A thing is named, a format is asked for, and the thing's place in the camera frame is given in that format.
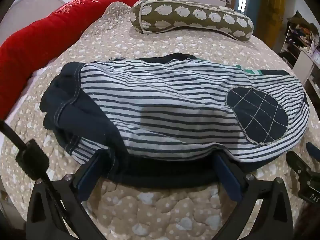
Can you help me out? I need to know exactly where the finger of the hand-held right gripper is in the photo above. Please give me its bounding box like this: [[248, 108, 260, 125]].
[[306, 142, 320, 163], [286, 152, 313, 180]]

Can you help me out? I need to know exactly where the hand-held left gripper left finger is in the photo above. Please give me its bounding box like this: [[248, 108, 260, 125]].
[[26, 148, 118, 240]]

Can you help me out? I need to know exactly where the beige dotted quilted blanket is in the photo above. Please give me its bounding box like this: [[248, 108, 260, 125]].
[[0, 1, 320, 240]]

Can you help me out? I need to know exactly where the olive bolster pillow white print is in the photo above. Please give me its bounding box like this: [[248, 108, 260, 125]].
[[130, 0, 254, 42]]

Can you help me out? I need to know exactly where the red embroidered pillow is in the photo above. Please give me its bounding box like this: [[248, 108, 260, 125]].
[[0, 0, 168, 119]]

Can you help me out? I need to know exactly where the yellow wooden door frame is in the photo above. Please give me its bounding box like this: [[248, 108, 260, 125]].
[[260, 0, 287, 43]]

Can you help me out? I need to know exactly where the bright window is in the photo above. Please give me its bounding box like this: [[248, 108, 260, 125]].
[[237, 0, 250, 13]]

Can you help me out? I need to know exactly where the cluttered storage shelf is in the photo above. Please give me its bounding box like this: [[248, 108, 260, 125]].
[[279, 11, 320, 98]]

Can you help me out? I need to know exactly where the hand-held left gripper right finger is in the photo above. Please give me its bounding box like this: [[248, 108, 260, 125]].
[[212, 152, 292, 240]]

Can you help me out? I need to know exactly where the white bed sheet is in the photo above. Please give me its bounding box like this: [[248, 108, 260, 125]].
[[5, 57, 65, 125]]

